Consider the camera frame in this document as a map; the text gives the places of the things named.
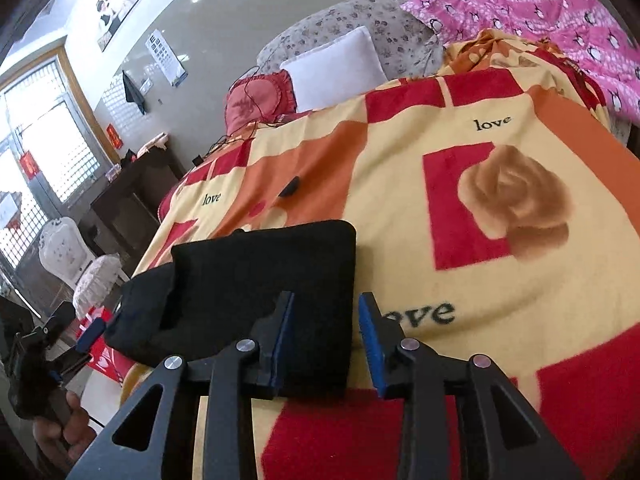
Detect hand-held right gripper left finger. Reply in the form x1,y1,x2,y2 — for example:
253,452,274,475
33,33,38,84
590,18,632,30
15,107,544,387
67,291,296,480

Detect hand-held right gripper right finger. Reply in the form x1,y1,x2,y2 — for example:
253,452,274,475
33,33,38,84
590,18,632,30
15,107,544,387
358,292,586,480

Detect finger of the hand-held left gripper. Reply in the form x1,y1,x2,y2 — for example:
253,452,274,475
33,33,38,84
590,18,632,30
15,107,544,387
49,352,95,382
74,319,107,356

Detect black pants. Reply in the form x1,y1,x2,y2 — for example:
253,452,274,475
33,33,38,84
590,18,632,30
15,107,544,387
105,219,357,401

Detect person's left hand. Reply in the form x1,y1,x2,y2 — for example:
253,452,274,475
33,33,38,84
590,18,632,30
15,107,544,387
32,390,99,476

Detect red floor mat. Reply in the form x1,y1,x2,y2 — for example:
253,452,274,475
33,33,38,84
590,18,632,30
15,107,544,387
75,305,132,387

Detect white ornate chair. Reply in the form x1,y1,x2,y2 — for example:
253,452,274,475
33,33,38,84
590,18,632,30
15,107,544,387
39,216,96,292

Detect dark wooden desk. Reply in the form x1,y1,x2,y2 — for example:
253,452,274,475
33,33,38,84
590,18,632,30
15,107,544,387
80,147,186,281

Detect red orange cream printed blanket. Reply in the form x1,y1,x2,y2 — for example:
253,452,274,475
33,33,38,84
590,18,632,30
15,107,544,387
120,72,640,480

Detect window with lattice grille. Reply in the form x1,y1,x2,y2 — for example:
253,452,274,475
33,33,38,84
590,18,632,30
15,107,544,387
0,45,115,281

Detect dark hanging cloth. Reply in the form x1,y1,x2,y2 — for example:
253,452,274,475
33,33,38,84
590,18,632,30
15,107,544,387
122,70,147,116

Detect red ruffled cushion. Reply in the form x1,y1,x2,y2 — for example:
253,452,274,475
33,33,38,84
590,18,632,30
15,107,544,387
224,69,298,136

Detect white pillow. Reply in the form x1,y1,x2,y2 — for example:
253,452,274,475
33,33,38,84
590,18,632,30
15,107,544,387
279,25,388,112

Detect grey floral pillow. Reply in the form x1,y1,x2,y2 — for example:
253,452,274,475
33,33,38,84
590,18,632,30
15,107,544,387
256,0,446,81

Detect pink penguin print quilt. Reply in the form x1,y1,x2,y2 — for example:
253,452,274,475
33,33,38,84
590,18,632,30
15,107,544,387
400,0,640,126

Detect black cable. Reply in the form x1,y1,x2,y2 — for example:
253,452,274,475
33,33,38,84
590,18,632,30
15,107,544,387
207,50,282,154

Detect wall chart poster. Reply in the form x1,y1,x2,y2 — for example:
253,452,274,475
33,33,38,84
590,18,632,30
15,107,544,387
148,29,190,86

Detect framed wall photo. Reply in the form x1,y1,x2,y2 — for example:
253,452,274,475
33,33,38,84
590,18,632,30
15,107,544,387
95,0,145,54

